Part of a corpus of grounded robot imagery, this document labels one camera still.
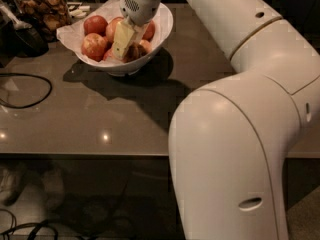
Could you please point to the yellow-red apple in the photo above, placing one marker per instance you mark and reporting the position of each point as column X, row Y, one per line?
column 146, row 45
column 135, row 52

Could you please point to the red apple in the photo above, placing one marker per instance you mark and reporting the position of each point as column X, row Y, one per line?
column 150, row 31
column 94, row 46
column 111, row 28
column 95, row 24

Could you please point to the white items behind bowl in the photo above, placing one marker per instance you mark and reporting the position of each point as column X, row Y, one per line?
column 79, row 11

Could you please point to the black round device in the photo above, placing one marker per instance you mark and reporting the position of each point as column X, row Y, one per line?
column 31, row 42

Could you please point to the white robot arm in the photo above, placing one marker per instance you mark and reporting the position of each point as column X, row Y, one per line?
column 228, row 139

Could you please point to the white ceramic bowl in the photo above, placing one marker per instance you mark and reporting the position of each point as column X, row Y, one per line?
column 163, row 26

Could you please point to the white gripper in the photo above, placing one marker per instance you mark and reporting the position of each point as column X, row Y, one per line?
column 139, row 9

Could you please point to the red apple back right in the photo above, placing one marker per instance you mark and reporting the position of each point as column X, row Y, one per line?
column 150, row 31

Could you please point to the glass jar of snacks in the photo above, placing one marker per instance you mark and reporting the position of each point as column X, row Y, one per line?
column 48, row 14

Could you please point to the red apple back left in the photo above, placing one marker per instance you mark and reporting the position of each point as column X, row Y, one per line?
column 95, row 24

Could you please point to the red apple front left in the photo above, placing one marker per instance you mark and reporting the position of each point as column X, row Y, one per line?
column 94, row 46

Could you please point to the red apple back middle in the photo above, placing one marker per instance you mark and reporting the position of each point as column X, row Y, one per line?
column 111, row 28

